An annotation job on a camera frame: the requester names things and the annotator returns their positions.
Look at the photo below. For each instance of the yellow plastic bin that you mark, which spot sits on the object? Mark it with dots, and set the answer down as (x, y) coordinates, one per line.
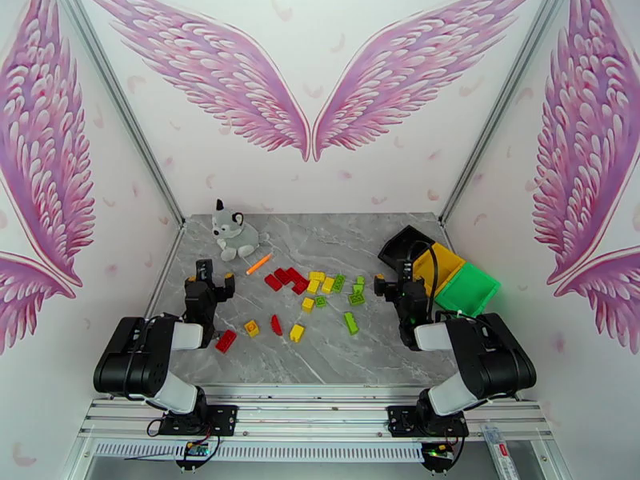
(447, 261)

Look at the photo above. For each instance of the black plastic bin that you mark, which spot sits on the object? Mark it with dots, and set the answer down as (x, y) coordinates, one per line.
(400, 243)

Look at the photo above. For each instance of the green plastic bin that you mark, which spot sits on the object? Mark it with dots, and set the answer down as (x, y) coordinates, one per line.
(470, 288)

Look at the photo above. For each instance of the grey husky plush toy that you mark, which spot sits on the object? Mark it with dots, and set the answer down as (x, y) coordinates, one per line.
(232, 233)

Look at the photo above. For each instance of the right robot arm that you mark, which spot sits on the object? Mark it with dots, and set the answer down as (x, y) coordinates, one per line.
(490, 363)

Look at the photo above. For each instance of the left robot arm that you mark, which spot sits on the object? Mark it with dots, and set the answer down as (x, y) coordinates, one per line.
(130, 358)

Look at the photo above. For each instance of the orange marker pen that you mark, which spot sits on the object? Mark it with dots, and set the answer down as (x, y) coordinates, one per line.
(259, 264)

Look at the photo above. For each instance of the red curved lego piece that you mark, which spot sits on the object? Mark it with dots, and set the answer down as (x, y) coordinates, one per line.
(276, 325)

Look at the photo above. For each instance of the small circuit board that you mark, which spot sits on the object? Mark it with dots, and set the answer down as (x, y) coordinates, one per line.
(192, 451)
(439, 452)

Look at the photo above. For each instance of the white label strip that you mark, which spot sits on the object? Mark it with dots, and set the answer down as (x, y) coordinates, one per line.
(500, 448)

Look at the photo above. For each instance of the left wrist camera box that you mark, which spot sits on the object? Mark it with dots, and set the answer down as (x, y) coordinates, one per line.
(204, 271)

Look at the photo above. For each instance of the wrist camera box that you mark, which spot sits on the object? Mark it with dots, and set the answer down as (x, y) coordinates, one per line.
(406, 271)
(204, 271)

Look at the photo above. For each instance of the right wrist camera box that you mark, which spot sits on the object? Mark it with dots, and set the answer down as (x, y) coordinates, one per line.
(406, 271)

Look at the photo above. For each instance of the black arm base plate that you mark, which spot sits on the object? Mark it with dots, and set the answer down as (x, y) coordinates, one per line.
(400, 421)
(225, 418)

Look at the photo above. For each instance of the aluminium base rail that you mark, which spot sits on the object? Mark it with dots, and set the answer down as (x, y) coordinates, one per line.
(310, 418)

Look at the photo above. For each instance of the aluminium frame post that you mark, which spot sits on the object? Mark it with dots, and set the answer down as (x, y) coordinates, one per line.
(125, 103)
(500, 103)

